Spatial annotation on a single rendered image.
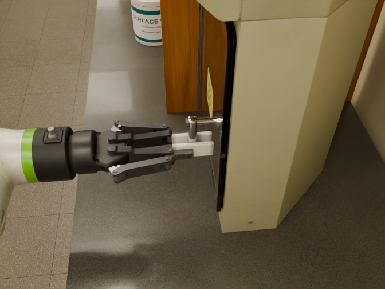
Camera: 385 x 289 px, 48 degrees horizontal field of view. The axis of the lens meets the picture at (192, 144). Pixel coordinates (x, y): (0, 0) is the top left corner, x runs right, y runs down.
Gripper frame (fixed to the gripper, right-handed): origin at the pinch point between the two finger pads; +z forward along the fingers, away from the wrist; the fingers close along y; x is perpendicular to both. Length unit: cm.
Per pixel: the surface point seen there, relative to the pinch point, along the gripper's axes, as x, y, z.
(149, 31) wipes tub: 17, 62, -7
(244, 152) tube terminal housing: -3.2, -5.4, 7.9
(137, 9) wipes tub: 11, 64, -9
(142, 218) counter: 20.4, -1.1, -10.3
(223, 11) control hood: -28.4, -4.4, 3.1
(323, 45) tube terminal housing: -22.4, -4.0, 17.0
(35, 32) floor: 124, 229, -91
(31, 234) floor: 117, 57, -67
